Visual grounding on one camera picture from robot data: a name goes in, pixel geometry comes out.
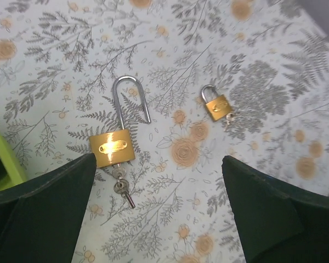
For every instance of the silver keys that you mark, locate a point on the silver keys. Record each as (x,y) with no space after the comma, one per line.
(121,186)

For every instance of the green plastic basket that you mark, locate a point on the green plastic basket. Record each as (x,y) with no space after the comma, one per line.
(11,172)

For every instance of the floral table mat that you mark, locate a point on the floral table mat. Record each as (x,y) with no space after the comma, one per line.
(59,59)

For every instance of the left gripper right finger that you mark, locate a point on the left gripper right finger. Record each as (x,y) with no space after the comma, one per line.
(276,221)

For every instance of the small brass padlock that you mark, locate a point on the small brass padlock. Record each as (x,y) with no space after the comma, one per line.
(219,107)

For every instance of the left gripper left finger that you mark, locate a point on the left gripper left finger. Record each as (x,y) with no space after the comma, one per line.
(40,220)

